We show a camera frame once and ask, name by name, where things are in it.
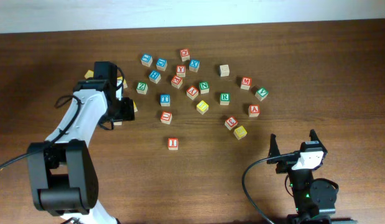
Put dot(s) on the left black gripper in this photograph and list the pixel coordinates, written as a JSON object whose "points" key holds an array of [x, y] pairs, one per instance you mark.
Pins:
{"points": [[128, 114]]}

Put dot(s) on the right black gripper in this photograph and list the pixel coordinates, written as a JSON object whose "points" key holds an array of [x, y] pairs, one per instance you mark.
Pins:
{"points": [[284, 163]]}

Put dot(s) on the yellow C block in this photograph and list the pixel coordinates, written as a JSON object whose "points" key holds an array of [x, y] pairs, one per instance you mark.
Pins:
{"points": [[118, 123]]}

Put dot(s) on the red I block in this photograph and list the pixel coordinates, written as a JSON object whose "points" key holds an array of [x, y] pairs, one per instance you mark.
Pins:
{"points": [[173, 144]]}

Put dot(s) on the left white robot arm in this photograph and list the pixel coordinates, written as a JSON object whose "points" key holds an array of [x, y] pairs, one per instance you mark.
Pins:
{"points": [[62, 177]]}

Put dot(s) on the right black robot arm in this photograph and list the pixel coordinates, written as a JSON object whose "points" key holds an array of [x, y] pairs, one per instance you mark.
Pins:
{"points": [[314, 198]]}

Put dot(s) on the yellow S block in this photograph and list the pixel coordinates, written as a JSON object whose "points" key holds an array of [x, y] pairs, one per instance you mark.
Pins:
{"points": [[135, 107]]}

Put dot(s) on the yellow block upper left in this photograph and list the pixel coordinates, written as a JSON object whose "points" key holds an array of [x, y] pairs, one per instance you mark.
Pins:
{"points": [[125, 83]]}

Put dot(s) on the green Z block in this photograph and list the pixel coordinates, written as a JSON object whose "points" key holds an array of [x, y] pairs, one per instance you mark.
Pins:
{"points": [[142, 88]]}

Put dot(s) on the blue T block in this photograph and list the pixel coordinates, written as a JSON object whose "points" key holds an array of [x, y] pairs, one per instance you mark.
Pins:
{"points": [[165, 100]]}

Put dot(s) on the red U block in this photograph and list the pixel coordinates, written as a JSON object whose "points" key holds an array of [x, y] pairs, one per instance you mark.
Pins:
{"points": [[166, 117]]}

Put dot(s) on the blue H block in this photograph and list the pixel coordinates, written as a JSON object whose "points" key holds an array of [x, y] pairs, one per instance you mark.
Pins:
{"points": [[155, 77]]}

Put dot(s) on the yellow block far left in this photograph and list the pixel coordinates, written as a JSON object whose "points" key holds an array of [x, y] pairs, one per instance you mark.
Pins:
{"points": [[89, 74]]}

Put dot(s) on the red A block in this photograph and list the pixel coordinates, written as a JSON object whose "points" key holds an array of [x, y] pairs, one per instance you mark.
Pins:
{"points": [[254, 110]]}

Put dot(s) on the yellow block right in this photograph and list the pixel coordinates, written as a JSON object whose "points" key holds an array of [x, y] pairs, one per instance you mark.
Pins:
{"points": [[240, 132]]}

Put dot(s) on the blue D block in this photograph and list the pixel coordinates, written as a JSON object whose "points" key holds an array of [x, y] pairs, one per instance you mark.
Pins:
{"points": [[161, 64]]}

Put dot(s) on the green V block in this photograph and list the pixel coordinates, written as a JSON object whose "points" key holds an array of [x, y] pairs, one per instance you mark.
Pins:
{"points": [[261, 94]]}

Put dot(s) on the red E block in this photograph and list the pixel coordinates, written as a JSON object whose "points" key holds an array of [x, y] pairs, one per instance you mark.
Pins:
{"points": [[176, 81]]}

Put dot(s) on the red 3 block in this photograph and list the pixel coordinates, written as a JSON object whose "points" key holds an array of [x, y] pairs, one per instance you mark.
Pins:
{"points": [[231, 122]]}

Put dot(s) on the red Y block upper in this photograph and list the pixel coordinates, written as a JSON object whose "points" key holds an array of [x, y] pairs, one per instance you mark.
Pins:
{"points": [[180, 70]]}

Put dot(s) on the red y block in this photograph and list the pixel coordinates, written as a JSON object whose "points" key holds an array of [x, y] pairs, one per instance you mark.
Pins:
{"points": [[180, 70], [192, 92]]}

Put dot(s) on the red Y block lower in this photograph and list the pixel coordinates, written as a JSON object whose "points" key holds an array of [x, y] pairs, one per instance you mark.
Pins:
{"points": [[192, 92]]}

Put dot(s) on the red M block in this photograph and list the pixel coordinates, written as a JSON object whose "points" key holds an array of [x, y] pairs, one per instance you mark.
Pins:
{"points": [[246, 83]]}

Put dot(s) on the yellow block centre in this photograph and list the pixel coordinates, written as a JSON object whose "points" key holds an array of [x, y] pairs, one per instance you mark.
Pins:
{"points": [[202, 107]]}

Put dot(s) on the green R block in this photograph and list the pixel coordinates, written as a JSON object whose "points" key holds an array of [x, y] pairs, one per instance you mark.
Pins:
{"points": [[224, 99]]}

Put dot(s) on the red C block top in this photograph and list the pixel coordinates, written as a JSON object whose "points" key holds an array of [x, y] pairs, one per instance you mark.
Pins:
{"points": [[184, 54]]}

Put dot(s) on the blue X block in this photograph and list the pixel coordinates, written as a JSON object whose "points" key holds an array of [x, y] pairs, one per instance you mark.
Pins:
{"points": [[194, 65]]}

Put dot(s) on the green N block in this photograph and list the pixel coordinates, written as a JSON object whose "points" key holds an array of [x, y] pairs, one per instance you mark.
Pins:
{"points": [[204, 87]]}

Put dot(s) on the plain wooden block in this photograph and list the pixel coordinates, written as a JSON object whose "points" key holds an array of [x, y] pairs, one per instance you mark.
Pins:
{"points": [[224, 70]]}

